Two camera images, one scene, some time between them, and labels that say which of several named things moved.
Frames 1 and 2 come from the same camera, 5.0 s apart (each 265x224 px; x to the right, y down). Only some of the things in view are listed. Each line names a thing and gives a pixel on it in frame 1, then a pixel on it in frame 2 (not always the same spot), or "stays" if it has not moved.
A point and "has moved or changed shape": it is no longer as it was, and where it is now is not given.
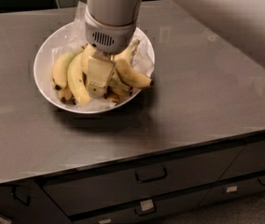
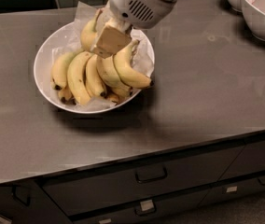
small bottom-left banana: x=66 y=96 stays
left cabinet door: x=23 y=203 stays
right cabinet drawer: x=256 y=168 stays
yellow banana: x=89 y=51 has moved or changed shape
